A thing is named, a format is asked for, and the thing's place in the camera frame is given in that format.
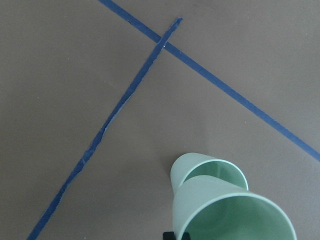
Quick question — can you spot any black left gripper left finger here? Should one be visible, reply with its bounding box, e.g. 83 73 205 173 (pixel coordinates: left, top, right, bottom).
162 231 175 240

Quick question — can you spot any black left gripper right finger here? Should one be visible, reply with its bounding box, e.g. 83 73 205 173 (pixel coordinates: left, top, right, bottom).
182 232 190 240

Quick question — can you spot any light green cup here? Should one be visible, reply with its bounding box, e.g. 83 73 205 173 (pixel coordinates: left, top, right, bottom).
172 175 297 240
170 152 249 193

